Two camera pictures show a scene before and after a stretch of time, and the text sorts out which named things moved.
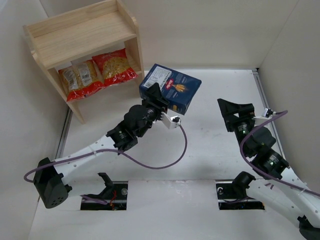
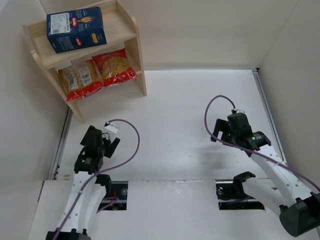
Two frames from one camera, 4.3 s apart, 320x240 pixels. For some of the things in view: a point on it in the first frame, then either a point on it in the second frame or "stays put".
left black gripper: x=155 y=104 -> x=110 y=148
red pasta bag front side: x=114 y=67 stays put
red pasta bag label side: x=81 y=77 stays put
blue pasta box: x=178 y=89 -> x=76 y=29
